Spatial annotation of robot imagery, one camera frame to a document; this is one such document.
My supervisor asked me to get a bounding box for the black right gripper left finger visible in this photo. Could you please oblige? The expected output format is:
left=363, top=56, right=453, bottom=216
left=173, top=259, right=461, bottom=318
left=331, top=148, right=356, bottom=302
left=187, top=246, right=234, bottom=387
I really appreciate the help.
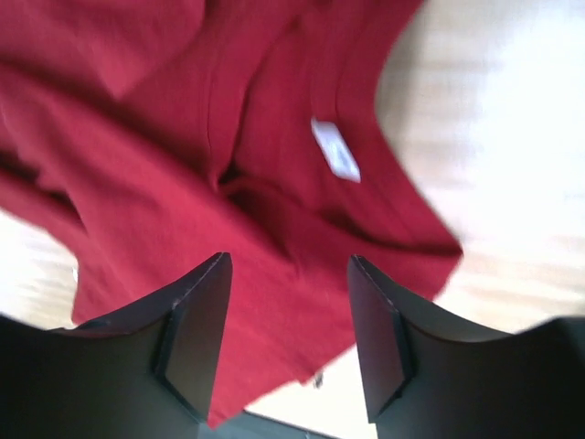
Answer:
left=1, top=252, right=232, bottom=438

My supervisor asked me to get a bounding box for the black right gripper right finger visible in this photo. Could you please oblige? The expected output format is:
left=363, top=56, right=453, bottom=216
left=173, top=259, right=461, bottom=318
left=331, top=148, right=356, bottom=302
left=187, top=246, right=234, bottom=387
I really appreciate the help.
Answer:
left=347, top=256, right=584, bottom=438

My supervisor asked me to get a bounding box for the dark red t shirt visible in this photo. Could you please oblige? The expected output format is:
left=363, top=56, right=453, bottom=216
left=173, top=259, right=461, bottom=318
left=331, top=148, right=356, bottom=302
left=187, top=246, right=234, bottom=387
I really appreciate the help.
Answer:
left=1, top=1, right=462, bottom=426

